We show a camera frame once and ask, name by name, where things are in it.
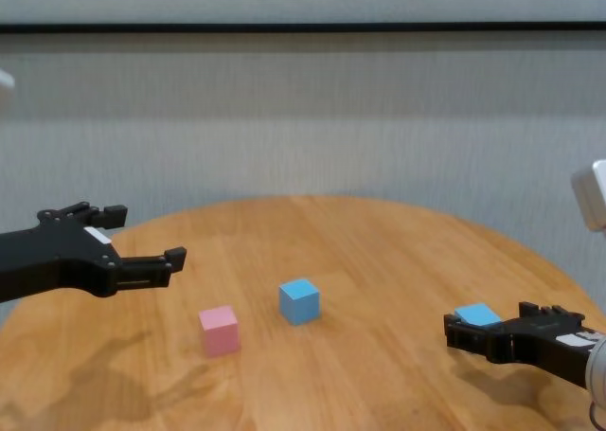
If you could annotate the black wall rail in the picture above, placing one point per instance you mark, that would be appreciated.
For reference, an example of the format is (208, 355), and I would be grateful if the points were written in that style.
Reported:
(303, 27)

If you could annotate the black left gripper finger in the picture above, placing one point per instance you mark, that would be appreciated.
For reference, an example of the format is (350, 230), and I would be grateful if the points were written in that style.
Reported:
(151, 267)
(111, 215)

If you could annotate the pink cube block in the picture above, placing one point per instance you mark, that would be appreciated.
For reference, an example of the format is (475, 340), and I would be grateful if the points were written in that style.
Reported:
(219, 331)

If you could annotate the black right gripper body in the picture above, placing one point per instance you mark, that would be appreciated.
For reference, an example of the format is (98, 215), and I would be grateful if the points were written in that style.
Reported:
(549, 343)

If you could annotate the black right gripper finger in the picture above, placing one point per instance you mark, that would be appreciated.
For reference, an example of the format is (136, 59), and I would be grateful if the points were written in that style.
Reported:
(473, 340)
(549, 313)

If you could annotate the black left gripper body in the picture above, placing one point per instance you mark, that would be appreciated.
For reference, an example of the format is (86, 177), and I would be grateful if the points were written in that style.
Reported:
(57, 260)

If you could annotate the blue cube block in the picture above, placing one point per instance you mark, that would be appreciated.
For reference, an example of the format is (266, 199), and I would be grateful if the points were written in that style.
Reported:
(299, 303)
(478, 315)

